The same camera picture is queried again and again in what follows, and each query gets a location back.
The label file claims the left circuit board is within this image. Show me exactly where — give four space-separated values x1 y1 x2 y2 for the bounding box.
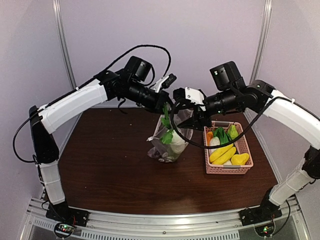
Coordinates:
53 222 75 238

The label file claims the pink plastic basket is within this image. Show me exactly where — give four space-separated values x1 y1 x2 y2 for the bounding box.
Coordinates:
203 121 254 175

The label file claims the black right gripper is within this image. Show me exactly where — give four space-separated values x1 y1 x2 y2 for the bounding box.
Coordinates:
176 87 239 131

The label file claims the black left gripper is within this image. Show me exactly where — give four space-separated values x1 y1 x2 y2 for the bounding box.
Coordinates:
125 79 179 113

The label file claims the small orange fruit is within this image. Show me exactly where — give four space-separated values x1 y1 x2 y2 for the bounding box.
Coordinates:
206 131 214 145

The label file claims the clear zip top bag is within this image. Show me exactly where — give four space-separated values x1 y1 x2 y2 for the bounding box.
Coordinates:
147 104 189 163

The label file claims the circuit board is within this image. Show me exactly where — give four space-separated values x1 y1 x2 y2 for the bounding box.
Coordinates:
254 223 275 238
53 222 75 238

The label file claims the right aluminium frame post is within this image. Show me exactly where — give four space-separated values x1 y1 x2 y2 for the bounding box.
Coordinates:
249 0 273 84

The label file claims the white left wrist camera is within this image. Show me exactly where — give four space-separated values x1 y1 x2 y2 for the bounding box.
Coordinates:
150 73 177 93

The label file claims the green bok choy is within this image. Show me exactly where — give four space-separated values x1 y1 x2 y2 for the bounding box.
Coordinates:
213 127 230 145

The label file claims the round green cabbage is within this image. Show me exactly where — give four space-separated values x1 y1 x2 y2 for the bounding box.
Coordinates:
227 124 239 140

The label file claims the yellow banana bunch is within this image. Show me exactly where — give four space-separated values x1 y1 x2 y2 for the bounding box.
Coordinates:
209 143 237 165

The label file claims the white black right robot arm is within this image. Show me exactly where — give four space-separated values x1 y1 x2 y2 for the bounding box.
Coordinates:
173 61 320 221

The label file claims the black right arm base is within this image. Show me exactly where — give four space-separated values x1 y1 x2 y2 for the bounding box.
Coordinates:
239 206 283 226

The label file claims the aluminium frame post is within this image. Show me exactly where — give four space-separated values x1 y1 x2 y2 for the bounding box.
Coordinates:
52 0 77 89
249 0 273 84

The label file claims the white radish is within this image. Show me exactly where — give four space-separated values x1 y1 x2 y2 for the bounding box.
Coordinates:
170 133 186 155

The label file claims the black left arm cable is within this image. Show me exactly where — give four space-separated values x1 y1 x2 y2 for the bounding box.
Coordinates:
13 44 172 163

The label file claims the green leafy vegetable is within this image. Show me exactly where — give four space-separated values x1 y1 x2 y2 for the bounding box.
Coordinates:
160 103 174 145

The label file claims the yellow lemon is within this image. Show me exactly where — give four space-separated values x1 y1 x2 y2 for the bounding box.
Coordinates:
230 153 250 166

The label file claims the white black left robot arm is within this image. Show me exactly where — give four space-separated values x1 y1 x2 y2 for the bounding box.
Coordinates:
29 56 177 222

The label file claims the aluminium front rail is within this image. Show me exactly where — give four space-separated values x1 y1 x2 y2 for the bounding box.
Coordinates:
17 196 311 240

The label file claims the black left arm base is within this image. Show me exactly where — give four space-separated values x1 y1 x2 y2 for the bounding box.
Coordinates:
45 190 89 227

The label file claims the small napa cabbage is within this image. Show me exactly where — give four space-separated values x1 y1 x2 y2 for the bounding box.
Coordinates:
209 136 220 147

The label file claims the white vegetable at front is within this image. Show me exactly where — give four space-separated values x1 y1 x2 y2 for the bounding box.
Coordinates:
224 160 232 165

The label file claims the right circuit board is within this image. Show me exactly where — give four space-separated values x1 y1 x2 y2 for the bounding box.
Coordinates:
254 223 275 238

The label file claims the left aluminium frame post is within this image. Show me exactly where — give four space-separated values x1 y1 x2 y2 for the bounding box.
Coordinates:
52 0 77 89

